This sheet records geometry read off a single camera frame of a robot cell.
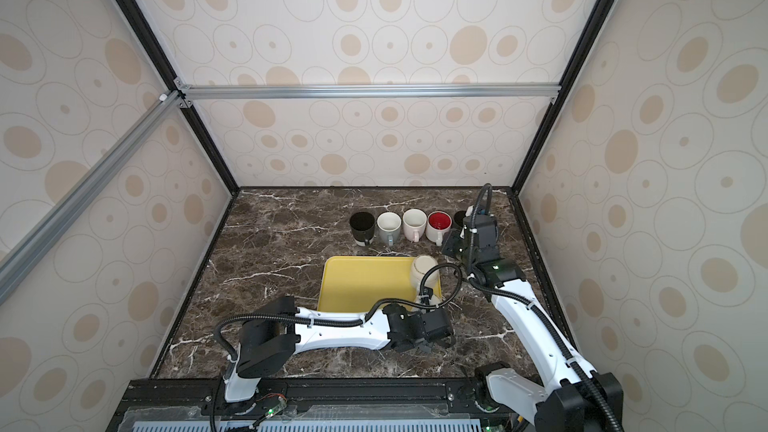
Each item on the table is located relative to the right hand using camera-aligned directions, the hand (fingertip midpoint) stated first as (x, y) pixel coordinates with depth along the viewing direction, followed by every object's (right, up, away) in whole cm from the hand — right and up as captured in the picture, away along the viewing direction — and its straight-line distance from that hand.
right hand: (449, 234), depth 81 cm
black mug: (+7, +4, +20) cm, 22 cm away
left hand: (-4, -26, -2) cm, 27 cm away
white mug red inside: (+1, +1, +24) cm, 24 cm away
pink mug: (-8, +2, +17) cm, 19 cm away
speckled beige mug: (-6, -9, +8) cm, 14 cm away
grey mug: (-17, +2, +22) cm, 27 cm away
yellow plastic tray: (-27, -16, +12) cm, 34 cm away
